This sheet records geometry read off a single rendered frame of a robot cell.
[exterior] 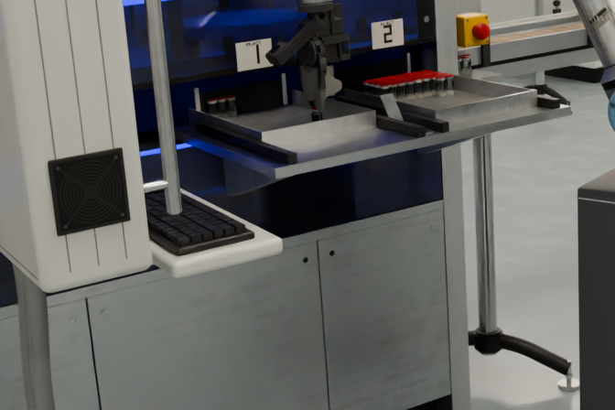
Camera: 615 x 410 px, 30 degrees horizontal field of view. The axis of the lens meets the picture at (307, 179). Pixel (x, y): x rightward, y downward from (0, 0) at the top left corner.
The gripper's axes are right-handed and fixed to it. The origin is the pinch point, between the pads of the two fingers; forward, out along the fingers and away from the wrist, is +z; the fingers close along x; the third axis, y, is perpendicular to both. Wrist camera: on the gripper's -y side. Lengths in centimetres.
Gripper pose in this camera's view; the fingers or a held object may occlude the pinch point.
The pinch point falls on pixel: (314, 105)
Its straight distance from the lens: 230.1
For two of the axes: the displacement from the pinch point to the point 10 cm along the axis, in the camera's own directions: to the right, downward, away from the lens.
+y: 8.6, -1.9, 4.7
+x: -5.0, -1.7, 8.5
